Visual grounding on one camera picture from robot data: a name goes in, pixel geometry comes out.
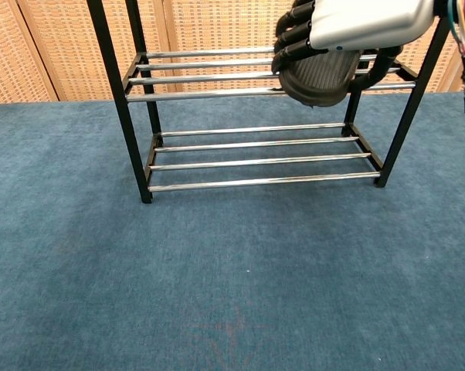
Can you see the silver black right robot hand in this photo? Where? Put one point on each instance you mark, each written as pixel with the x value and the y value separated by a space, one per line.
pixel 364 23

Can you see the black rubber slipper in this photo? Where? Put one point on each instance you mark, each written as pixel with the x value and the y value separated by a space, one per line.
pixel 317 77

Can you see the black metal shoe rack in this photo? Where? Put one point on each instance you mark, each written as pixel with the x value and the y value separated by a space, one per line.
pixel 115 77

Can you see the woven rattan screen panel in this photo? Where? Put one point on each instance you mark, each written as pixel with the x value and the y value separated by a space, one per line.
pixel 457 77
pixel 236 23
pixel 74 46
pixel 414 56
pixel 4 58

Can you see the blue carpet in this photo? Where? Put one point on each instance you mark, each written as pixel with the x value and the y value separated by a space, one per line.
pixel 217 270

